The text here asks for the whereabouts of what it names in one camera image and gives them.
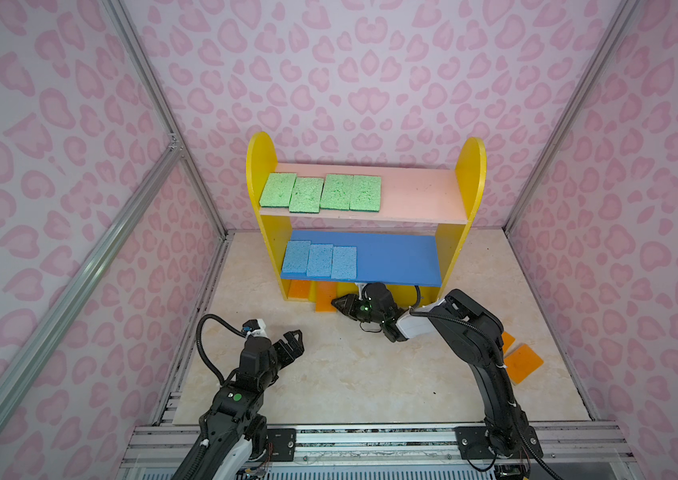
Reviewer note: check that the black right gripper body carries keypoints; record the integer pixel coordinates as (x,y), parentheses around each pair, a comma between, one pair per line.
(376,316)

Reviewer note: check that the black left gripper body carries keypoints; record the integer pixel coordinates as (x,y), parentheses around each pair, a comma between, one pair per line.
(268,378)

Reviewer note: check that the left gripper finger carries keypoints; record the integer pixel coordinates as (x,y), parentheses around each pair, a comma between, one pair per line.
(294,344)
(285,353)

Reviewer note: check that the orange sponge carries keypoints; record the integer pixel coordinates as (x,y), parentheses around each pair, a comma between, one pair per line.
(521,362)
(326,293)
(299,290)
(507,342)

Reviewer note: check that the blue sponge front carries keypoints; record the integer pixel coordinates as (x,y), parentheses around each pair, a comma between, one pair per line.
(344,263)

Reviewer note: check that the blue sponge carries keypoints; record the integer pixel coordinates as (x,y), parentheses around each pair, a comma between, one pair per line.
(320,260)
(296,257)
(344,263)

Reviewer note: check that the green sponge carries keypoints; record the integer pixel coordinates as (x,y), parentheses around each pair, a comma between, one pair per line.
(306,195)
(366,193)
(336,192)
(277,191)

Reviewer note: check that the green sponge bottom front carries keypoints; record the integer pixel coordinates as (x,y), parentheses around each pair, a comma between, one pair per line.
(306,195)

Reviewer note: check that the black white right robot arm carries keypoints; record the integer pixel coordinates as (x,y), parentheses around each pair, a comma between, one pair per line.
(474,335)

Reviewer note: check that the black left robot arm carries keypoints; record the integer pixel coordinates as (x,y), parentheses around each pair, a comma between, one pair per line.
(233,431)

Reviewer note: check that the yellow shelf with coloured boards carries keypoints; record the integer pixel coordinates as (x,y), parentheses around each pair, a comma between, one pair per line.
(330,225)

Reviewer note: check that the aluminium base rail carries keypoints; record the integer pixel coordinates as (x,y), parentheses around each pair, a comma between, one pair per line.
(569,449)

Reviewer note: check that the left aluminium frame bars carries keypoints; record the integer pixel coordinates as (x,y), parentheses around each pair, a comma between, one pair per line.
(87,139)

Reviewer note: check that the right aluminium frame bar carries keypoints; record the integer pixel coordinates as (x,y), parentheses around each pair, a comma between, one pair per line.
(625,15)

